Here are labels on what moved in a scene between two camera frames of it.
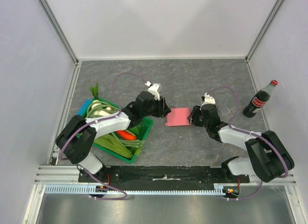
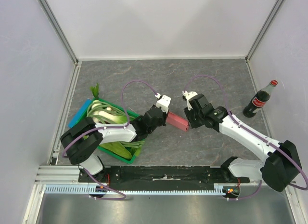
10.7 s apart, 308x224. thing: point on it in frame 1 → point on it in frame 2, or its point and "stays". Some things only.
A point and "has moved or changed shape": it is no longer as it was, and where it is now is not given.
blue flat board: x=83 y=107 stays
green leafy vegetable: x=111 y=144 stays
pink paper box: x=178 y=117 has moved or changed shape
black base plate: x=160 y=177 stays
